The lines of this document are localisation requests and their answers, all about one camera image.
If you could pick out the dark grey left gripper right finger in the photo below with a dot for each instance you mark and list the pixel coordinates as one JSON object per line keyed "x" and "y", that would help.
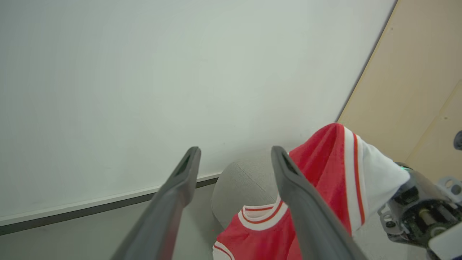
{"x": 306, "y": 216}

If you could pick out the right gripper grey metal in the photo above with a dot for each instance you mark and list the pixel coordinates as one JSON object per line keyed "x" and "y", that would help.
{"x": 418, "y": 206}

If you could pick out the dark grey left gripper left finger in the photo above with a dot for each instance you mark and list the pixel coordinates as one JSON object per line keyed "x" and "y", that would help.
{"x": 169, "y": 213}

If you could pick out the red white sports jersey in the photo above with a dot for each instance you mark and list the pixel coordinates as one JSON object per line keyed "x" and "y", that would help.
{"x": 325, "y": 162}

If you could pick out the dark round door knob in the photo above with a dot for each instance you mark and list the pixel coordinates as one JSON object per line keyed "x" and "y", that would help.
{"x": 458, "y": 140}

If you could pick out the white and grey baseboard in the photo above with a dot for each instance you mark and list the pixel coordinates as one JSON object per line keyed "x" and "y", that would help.
{"x": 90, "y": 209}

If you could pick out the beige wooden door panel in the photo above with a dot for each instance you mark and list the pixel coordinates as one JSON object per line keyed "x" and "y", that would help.
{"x": 411, "y": 79}

